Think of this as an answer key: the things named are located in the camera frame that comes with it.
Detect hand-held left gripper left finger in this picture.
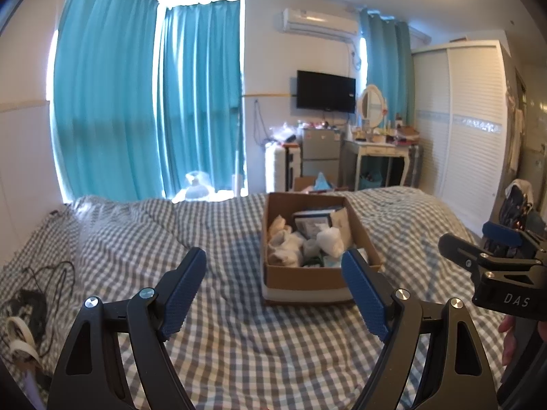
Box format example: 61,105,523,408
49,247,209,410

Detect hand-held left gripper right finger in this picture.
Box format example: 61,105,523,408
341,249,498,410

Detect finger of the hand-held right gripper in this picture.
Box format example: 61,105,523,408
482,221,535,258
438,233,506,282

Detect brown cardboard box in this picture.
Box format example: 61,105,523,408
260,192,384,306

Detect white socks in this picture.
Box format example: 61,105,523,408
315,226,345,257

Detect dark tissue box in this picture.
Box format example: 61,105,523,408
293,209,333,241

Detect white grey cloth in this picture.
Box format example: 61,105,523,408
267,216,306,267

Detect person's right hand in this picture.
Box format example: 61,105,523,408
498,316,520,366

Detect dark patterned bag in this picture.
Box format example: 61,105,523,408
498,179,535,226

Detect grey checked bed duvet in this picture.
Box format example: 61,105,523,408
0,186,509,410

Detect white plush toy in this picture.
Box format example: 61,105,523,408
172,172,215,203

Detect white slatted wardrobe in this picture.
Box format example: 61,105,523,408
411,40,518,227

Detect white dressing table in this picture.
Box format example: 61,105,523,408
343,137,412,189

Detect grey mini fridge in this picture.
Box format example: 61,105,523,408
301,127,343,189

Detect white suitcase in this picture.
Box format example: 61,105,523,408
264,141,303,193

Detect white tape roll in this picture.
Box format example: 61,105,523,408
5,316,40,361

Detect white oval vanity mirror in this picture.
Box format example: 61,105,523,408
357,84,386,131

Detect purple stick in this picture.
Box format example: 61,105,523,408
19,367,43,408

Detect narrow teal curtain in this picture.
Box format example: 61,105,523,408
359,8,416,126

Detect teal window curtain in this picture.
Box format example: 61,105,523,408
156,2,248,195

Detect wide teal curtain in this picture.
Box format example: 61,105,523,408
51,0,165,201

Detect white air conditioner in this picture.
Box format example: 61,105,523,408
281,7,359,37

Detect black cables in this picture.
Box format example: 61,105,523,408
0,260,75,351

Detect hanging necklace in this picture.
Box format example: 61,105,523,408
252,99,266,146

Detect black wall television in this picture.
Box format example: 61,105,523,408
296,69,357,114

